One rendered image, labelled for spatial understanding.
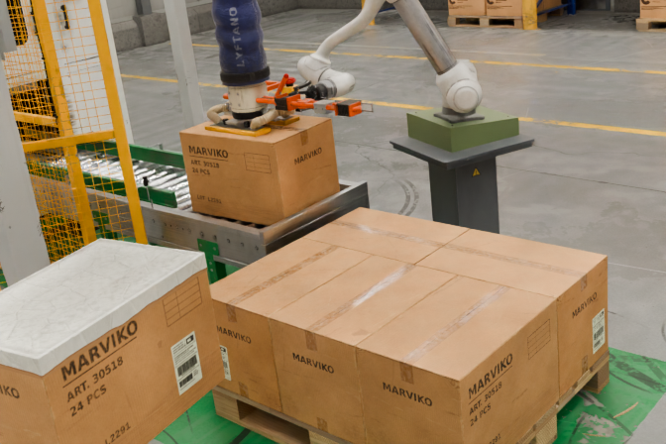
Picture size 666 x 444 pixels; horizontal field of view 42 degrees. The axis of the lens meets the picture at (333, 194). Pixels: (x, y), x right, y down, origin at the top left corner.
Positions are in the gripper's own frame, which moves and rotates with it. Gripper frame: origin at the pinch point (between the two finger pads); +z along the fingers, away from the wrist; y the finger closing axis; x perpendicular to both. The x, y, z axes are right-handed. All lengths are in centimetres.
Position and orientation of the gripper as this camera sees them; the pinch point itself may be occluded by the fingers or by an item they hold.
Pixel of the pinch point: (289, 101)
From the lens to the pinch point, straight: 381.3
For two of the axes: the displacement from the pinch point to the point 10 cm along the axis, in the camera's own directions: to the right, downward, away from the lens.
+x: -7.5, -1.5, 6.5
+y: 1.0, 9.4, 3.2
